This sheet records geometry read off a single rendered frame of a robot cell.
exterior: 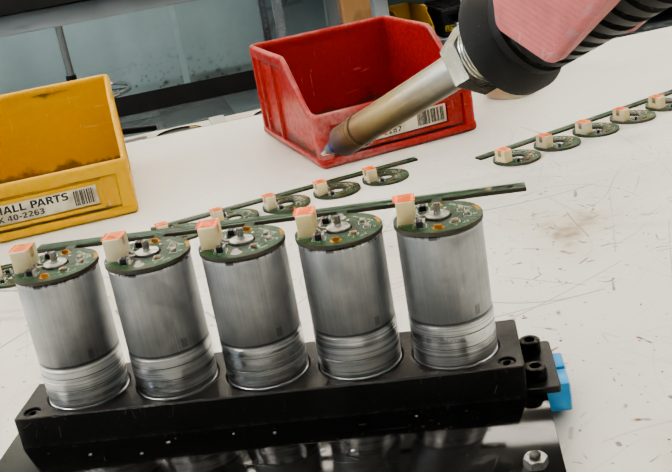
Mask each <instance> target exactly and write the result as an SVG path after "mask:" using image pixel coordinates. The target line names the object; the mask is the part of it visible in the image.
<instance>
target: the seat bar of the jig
mask: <svg viewBox="0 0 672 472"><path fill-rule="evenodd" d="M495 325H496V333H497V343H498V352H497V353H496V354H495V356H493V357H492V358H491V359H489V360H488V361H486V362H484V363H482V364H479V365H476V366H473V367H469V368H465V369H458V370H437V369H431V368H428V367H425V366H422V365H420V364H419V363H417V362H416V361H415V358H414V351H413V345H412V338H411V332H410V331H406V332H399V337H400V344H401V351H402V357H403V358H402V361H401V362H400V363H399V364H398V365H397V366H396V367H395V368H393V369H392V370H390V371H388V372H386V373H384V374H382V375H379V376H376V377H373V378H369V379H363V380H355V381H344V380H336V379H332V378H329V377H327V376H325V375H324V374H322V373H321V369H320V364H319V359H318V353H317V348H316V343H315V341H314V342H305V345H306V350H307V355H308V361H309V369H308V370H307V372H306V373H305V374H304V375H302V376H301V377H300V378H298V379H297V380H295V381H293V382H291V383H289V384H286V385H284V386H281V387H277V388H274V389H269V390H262V391H245V390H240V389H236V388H234V387H232V386H231V385H230V384H229V381H228V376H227V372H226V367H225V363H224V358H223V354H222V352H216V353H214V355H215V359H216V363H217V368H218V372H219V375H218V377H217V379H216V380H215V381H214V382H213V383H212V384H210V385H209V386H208V387H206V388H205V389H203V390H201V391H199V392H197V393H195V394H192V395H189V396H186V397H183V398H179V399H174V400H167V401H153V400H147V399H144V398H142V397H141V396H140V395H139V392H138V388H137V385H136V381H135V377H134V373H133V369H132V365H131V362H129V363H126V366H127V370H128V374H129V378H130V384H129V386H128V387H127V388H126V389H125V390H124V391H123V392H122V393H121V394H119V395H118V396H116V397H115V398H113V399H111V400H109V401H107V402H105V403H102V404H100V405H97V406H94V407H90V408H86V409H81V410H70V411H67V410H58V409H55V408H53V407H52V406H51V404H50V401H49V397H48V394H47V391H46V387H45V384H39V385H38V387H37V388H36V389H35V391H34V392H33V394H32V395H31V397H30V398H29V400H28V401H27V402H26V404H25V405H24V406H23V408H22V409H21V411H20V412H19V413H18V415H17V416H16V418H15V419H14V421H15V425H16V428H17V431H18V434H19V437H20V441H21V444H22V447H23V449H29V448H39V447H49V446H59V445H68V444H78V443H88V442H98V441H108V440H117V439H127V438H137V437H147V436H157V435H166V434H176V433H186V432H196V431H206V430H215V429H225V428H235V427H245V426H255V425H264V424H274V423H284V422H294V421H304V420H313V419H323V418H333V417H343V416H353V415H362V414H372V413H382V412H392V411H402V410H411V409H421V408H431V407H441V406H451V405H460V404H470V403H480V402H490V401H499V400H509V399H519V398H527V397H528V390H527V381H526V372H525V364H524V359H523V355H522V350H521V346H520V341H519V336H518V332H517V327H516V322H515V320H513V319H511V320H502V321H495Z"/></svg>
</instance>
